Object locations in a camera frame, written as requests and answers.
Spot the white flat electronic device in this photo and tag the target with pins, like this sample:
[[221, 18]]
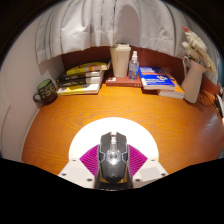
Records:
[[220, 105]]

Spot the white round printed mouse pad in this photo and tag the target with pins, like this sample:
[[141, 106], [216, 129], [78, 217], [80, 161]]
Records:
[[113, 126]]

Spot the cream lidded tumbler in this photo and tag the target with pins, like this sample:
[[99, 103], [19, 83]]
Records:
[[120, 61]]

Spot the white curtain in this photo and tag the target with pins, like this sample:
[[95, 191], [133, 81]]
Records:
[[110, 23]]

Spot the blue book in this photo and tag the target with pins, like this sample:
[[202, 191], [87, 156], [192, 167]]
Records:
[[155, 77]]

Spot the red book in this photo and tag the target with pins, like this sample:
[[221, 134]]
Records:
[[121, 82]]

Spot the dark mug with green inside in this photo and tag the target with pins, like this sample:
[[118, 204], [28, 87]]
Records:
[[48, 90]]

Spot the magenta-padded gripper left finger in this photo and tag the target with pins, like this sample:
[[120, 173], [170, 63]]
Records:
[[76, 171]]

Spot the orange book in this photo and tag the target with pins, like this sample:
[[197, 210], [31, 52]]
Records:
[[175, 92]]

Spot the yellow book with white pages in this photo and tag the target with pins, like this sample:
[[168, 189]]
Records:
[[78, 90]]

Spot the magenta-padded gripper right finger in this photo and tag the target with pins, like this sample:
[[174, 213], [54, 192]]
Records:
[[150, 171]]

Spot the grey black gaming mouse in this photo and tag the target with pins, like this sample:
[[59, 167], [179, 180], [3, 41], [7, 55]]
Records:
[[112, 161]]

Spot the clear spray bottle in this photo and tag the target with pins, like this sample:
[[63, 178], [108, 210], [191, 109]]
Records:
[[133, 69]]

